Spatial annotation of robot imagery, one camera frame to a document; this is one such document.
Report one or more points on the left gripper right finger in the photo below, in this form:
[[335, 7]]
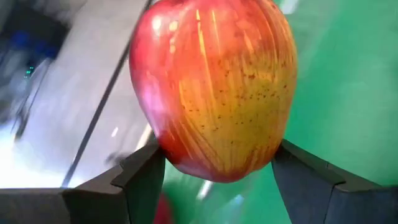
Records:
[[342, 207]]

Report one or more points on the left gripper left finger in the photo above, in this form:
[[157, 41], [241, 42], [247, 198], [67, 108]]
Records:
[[77, 207]]

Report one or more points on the red yellow streaked apple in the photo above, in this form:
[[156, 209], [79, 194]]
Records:
[[217, 93]]

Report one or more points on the green table mat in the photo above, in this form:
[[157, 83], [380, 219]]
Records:
[[342, 93]]

